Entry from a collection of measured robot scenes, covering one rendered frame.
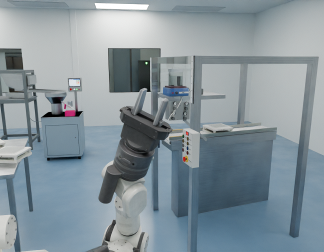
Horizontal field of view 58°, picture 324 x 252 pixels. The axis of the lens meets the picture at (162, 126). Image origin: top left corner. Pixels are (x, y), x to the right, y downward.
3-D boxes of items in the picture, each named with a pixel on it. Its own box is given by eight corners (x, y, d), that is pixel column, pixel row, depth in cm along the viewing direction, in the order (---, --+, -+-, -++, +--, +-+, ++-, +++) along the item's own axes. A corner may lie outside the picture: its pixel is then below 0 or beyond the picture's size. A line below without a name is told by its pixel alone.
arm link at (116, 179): (157, 166, 72) (144, 199, 77) (132, 142, 78) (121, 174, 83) (120, 177, 64) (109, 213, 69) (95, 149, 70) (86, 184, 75)
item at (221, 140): (171, 151, 292) (171, 141, 290) (161, 143, 319) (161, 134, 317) (275, 139, 336) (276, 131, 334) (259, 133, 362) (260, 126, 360)
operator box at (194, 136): (191, 168, 212) (192, 133, 206) (182, 161, 227) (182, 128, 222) (199, 167, 214) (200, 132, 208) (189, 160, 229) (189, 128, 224)
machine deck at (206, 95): (169, 101, 277) (169, 97, 276) (156, 96, 312) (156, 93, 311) (225, 98, 298) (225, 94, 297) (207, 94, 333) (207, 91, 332)
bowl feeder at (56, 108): (44, 115, 494) (42, 93, 486) (48, 112, 528) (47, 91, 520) (73, 115, 501) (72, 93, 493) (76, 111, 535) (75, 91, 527)
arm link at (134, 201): (148, 184, 71) (148, 213, 80) (127, 162, 76) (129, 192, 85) (126, 198, 68) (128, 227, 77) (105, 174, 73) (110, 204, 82)
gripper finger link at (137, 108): (142, 91, 62) (134, 116, 65) (148, 88, 65) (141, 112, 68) (135, 88, 63) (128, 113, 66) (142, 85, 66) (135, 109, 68)
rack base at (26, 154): (-12, 162, 240) (-13, 159, 239) (6, 153, 264) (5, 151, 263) (16, 163, 238) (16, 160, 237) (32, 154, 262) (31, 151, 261)
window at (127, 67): (108, 93, 765) (107, 47, 740) (109, 93, 766) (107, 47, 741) (160, 92, 785) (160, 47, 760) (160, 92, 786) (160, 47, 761)
